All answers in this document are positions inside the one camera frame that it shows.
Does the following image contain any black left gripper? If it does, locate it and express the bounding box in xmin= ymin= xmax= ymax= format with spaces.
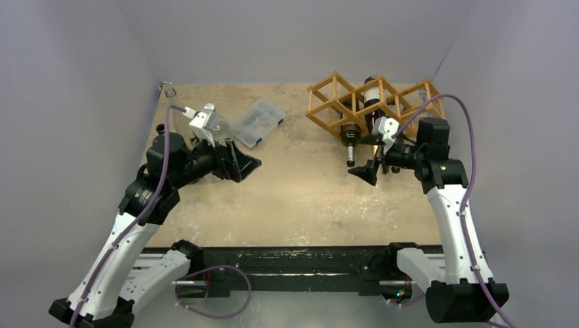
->
xmin=170 ymin=128 xmax=260 ymax=189

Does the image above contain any clear tall glass bottle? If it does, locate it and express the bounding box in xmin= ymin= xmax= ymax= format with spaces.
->
xmin=164 ymin=87 xmax=178 ymax=101

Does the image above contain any clear squat glass bottle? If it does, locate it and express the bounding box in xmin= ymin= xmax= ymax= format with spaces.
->
xmin=203 ymin=103 xmax=234 ymax=146

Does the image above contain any green bottle cream label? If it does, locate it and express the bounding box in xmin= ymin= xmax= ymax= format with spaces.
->
xmin=155 ymin=124 xmax=165 ymax=136

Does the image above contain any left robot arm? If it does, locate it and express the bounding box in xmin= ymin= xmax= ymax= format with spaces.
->
xmin=48 ymin=132 xmax=262 ymax=327

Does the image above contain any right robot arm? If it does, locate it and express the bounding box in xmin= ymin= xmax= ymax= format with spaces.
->
xmin=349 ymin=117 xmax=509 ymax=323

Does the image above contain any brown bottle gold neck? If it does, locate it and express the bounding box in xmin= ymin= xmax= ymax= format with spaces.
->
xmin=364 ymin=87 xmax=387 ymax=134

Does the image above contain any wooden wine rack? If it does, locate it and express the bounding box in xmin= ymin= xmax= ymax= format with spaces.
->
xmin=305 ymin=72 xmax=440 ymax=138

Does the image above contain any clear plastic organizer box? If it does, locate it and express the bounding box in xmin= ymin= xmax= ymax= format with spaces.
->
xmin=231 ymin=97 xmax=287 ymax=149

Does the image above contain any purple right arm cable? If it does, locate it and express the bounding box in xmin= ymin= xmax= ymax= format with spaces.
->
xmin=391 ymin=94 xmax=519 ymax=328

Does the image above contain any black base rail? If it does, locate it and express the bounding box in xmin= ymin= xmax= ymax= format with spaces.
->
xmin=140 ymin=245 xmax=447 ymax=300

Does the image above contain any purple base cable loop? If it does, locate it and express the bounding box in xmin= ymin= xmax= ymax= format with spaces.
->
xmin=175 ymin=264 xmax=253 ymax=320

